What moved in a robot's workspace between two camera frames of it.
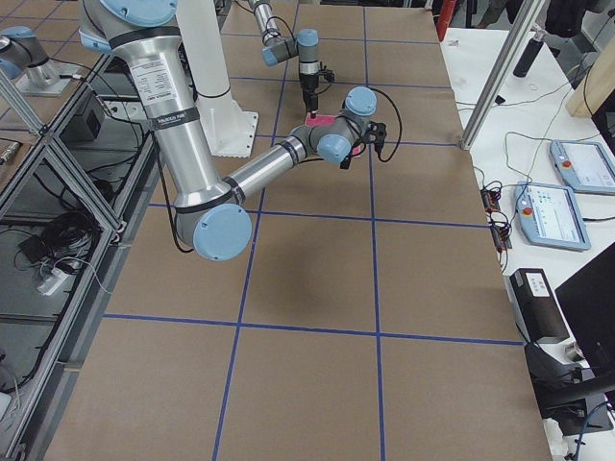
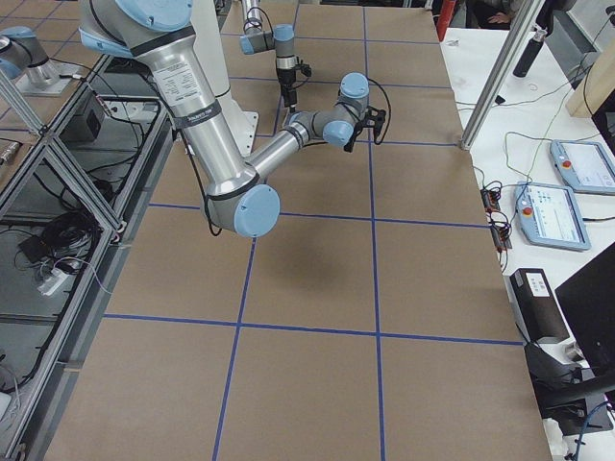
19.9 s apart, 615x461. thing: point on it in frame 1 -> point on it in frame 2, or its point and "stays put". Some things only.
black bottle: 529,54 stays put
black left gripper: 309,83 -> 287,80
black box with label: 537,307 stays put
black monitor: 587,301 stays put
